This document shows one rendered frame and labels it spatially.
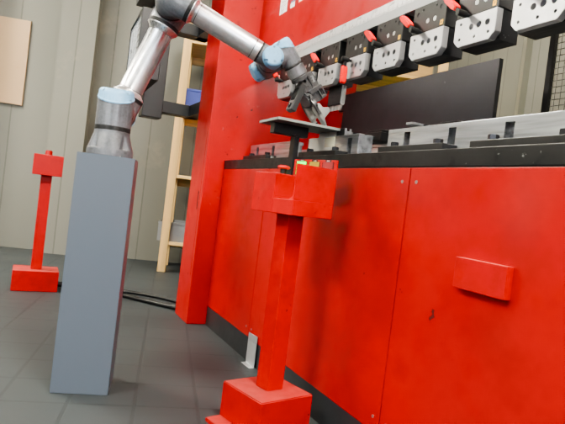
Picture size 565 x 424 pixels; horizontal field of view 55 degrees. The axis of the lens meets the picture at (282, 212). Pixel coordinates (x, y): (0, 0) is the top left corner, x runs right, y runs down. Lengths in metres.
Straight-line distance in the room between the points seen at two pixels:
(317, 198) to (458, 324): 0.56
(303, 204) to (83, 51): 3.89
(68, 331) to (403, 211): 1.12
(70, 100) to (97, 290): 3.47
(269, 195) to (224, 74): 1.41
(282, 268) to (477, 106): 1.10
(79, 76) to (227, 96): 2.46
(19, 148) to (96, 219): 3.59
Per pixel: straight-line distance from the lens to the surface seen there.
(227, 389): 1.78
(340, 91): 2.20
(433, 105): 2.54
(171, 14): 2.02
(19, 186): 5.39
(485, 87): 2.33
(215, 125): 2.91
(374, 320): 1.60
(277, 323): 1.69
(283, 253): 1.66
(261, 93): 3.02
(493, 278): 1.24
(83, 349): 1.93
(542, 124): 1.39
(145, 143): 5.25
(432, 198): 1.43
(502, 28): 1.58
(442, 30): 1.72
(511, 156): 1.27
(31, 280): 3.52
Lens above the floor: 0.70
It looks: 1 degrees down
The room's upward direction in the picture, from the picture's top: 7 degrees clockwise
